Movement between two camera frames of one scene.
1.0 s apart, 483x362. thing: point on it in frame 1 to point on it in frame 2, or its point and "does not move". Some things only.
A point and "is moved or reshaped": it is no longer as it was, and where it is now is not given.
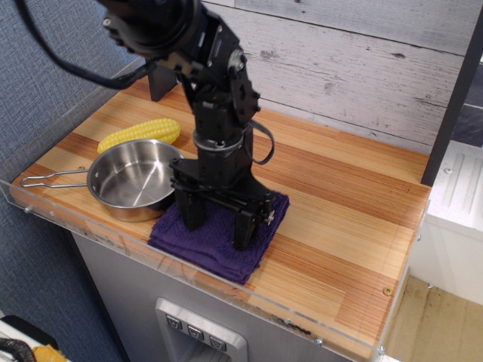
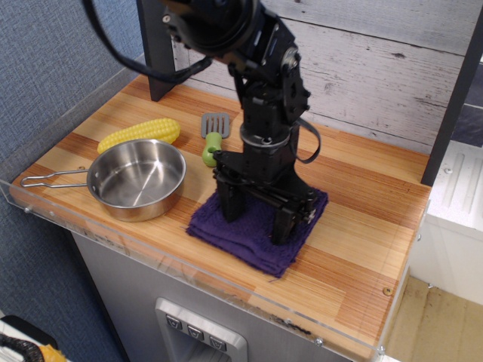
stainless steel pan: x=129 y=180 does not move
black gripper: x=222 y=170 to x=266 y=166
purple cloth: x=213 y=241 is moved or reshaped
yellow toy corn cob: x=164 y=130 does not move
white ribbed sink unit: x=447 y=254 does not move
